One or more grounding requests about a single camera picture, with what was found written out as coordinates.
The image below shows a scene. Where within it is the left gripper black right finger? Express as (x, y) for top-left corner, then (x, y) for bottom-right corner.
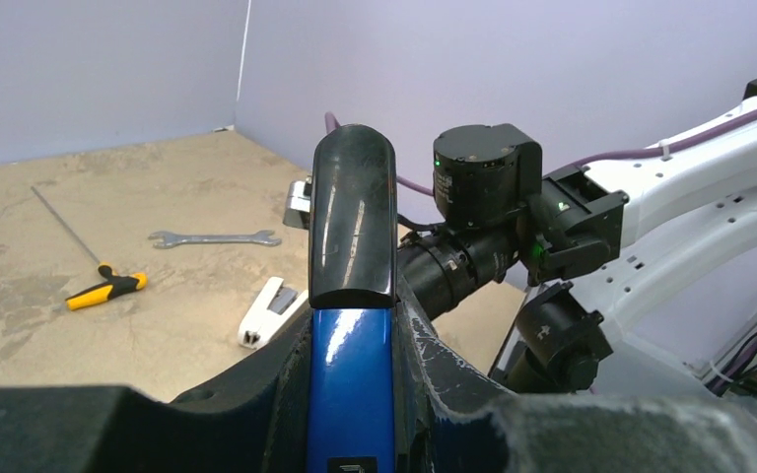
(393, 287), (757, 472)

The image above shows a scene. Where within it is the yellow black T-handle hex key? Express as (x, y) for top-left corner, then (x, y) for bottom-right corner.
(31, 186), (149, 311)

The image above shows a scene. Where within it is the blue black stapler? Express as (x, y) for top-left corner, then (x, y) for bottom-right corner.
(306, 124), (397, 472)

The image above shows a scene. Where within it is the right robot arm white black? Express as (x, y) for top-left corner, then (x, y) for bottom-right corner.
(398, 79), (757, 393)

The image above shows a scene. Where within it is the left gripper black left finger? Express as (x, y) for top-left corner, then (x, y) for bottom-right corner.
(0, 311), (311, 472)

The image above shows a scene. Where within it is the silver open-end wrench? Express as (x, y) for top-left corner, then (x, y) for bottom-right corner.
(148, 230), (282, 249)

